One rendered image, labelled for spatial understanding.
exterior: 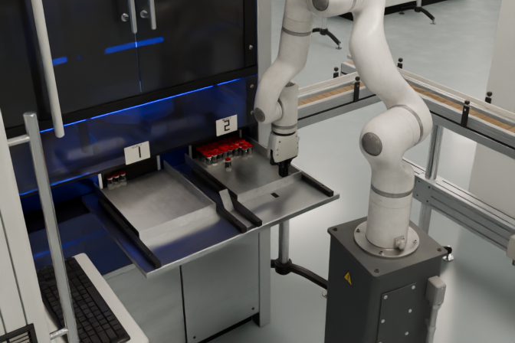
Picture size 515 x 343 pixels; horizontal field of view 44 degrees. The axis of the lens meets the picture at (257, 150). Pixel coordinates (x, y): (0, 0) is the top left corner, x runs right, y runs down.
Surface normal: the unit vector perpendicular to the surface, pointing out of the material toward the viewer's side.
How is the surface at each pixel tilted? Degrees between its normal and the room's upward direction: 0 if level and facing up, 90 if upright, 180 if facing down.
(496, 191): 90
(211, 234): 0
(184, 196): 0
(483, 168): 90
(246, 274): 90
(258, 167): 0
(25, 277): 90
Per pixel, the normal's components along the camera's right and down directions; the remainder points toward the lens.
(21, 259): 0.57, 0.39
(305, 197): 0.00, -0.88
